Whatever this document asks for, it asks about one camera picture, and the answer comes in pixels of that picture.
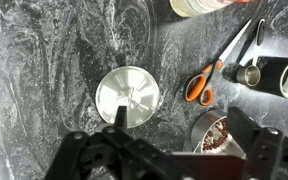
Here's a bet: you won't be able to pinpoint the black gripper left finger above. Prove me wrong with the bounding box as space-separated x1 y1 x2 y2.
45 105 142 180

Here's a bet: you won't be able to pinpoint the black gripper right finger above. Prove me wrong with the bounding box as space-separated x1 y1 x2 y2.
226 106 288 180

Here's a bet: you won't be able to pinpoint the round silver pot lid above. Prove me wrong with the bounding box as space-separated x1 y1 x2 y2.
95 65 160 129

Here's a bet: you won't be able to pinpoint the silver pot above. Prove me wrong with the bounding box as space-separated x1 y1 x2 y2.
190 109 248 160

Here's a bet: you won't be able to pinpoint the mayonnaise jar with orange lid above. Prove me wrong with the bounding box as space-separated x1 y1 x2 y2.
169 0 252 18

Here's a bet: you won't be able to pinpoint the silver measuring spoon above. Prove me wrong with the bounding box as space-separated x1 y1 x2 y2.
235 18 266 87

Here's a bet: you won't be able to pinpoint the orange handled scissors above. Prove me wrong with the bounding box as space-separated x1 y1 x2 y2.
183 18 253 107

